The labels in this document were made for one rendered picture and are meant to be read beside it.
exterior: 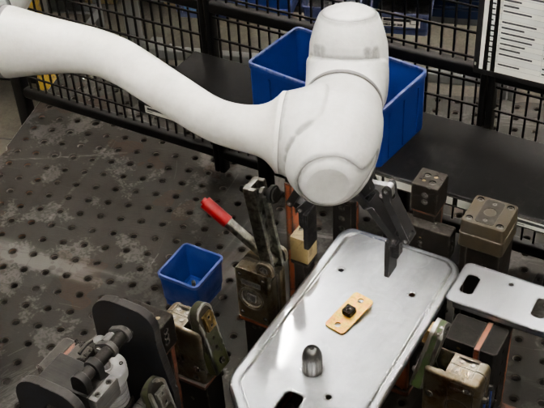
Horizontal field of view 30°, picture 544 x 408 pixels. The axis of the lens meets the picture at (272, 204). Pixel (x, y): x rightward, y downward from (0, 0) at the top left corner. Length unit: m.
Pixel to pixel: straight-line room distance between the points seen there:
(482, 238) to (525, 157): 0.25
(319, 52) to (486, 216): 0.57
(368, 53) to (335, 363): 0.52
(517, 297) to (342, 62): 0.59
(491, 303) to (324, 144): 0.62
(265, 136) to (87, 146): 1.41
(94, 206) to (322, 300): 0.86
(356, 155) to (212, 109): 0.19
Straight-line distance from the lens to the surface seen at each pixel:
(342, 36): 1.28
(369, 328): 1.63
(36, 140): 2.64
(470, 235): 1.75
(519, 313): 1.68
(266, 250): 1.62
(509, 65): 1.92
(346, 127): 1.17
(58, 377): 1.40
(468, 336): 1.66
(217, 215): 1.64
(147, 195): 2.39
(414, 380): 1.56
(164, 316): 1.50
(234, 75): 2.16
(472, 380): 1.51
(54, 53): 1.40
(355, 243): 1.77
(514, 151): 1.95
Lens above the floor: 2.19
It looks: 40 degrees down
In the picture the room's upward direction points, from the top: 4 degrees counter-clockwise
